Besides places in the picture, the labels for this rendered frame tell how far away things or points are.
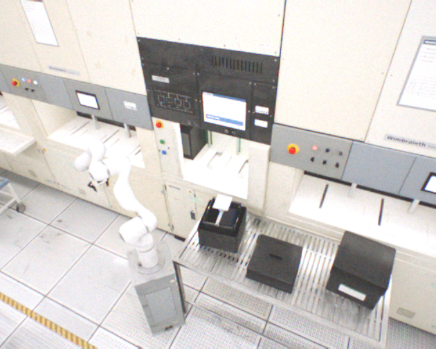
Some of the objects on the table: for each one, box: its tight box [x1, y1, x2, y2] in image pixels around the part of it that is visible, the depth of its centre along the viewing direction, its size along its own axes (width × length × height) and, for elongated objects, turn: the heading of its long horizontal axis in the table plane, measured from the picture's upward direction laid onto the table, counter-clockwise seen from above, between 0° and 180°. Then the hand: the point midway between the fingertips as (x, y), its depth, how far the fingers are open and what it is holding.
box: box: [325, 231, 396, 310], centre depth 192 cm, size 29×29×25 cm
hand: (101, 187), depth 236 cm, fingers open, 8 cm apart
